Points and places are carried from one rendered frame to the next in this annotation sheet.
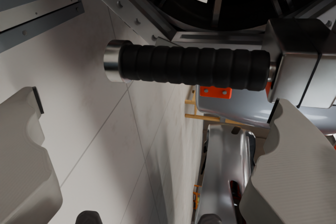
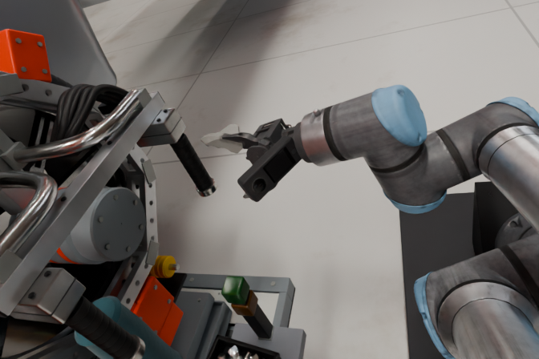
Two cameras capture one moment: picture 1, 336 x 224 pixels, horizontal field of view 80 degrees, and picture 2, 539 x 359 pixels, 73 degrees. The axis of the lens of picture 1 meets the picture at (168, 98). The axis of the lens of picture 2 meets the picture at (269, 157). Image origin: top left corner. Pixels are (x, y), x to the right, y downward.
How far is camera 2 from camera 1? 0.60 m
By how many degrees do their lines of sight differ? 31
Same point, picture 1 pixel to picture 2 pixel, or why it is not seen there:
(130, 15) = (151, 209)
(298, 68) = (176, 133)
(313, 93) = (176, 119)
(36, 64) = (205, 254)
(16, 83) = (232, 250)
